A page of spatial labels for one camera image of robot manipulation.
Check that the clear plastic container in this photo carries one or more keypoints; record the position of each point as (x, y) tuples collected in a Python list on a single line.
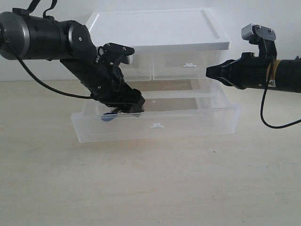
[(140, 68)]

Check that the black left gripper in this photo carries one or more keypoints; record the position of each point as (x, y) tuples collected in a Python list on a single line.
[(113, 92)]

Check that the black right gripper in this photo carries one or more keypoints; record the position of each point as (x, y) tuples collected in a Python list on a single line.
[(249, 71)]

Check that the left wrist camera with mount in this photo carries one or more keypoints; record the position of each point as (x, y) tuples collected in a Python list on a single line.
[(116, 54)]

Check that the white plastic drawer cabinet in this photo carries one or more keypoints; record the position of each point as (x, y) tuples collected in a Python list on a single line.
[(153, 32)]

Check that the clear plastic storage bin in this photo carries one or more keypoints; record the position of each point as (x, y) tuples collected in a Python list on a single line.
[(184, 65)]

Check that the bunch of keys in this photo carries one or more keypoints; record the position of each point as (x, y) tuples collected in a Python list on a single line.
[(115, 113)]

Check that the clear wide drawer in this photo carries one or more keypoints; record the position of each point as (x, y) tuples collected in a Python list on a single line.
[(175, 108)]

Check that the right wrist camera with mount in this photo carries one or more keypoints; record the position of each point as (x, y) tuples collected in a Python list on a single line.
[(263, 37)]

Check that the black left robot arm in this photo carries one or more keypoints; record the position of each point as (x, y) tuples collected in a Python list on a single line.
[(25, 37)]

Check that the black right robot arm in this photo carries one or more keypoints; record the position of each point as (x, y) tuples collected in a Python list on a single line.
[(282, 75)]

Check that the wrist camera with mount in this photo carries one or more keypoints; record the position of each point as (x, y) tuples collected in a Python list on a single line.
[(116, 54), (263, 37)]

